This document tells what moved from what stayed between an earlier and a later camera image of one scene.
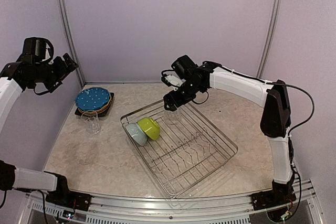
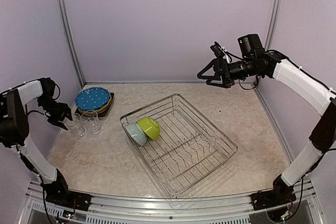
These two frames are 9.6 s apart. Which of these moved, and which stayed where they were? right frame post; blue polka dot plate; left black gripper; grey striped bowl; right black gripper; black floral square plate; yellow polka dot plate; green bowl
Moved: left black gripper; right black gripper
Stayed: yellow polka dot plate; black floral square plate; right frame post; green bowl; grey striped bowl; blue polka dot plate
